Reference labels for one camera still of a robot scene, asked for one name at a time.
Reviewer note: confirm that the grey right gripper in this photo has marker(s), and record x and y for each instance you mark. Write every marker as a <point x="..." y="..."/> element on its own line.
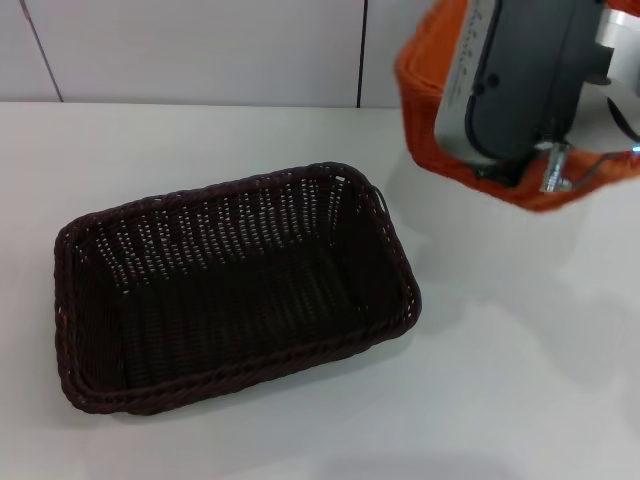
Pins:
<point x="520" y="75"/>

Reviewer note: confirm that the orange woven plastic basket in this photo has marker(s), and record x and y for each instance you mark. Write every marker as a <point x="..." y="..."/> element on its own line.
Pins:
<point x="417" y="105"/>

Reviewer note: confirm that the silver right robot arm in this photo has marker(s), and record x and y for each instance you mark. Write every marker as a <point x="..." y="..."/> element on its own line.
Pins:
<point x="622" y="45"/>

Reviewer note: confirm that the dark brown woven basket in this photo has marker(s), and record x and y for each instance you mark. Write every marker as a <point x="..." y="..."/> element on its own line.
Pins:
<point x="235" y="295"/>

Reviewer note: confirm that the dark vertical wall strip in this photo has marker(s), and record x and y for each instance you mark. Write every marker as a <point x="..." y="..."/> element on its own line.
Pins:
<point x="363" y="50"/>

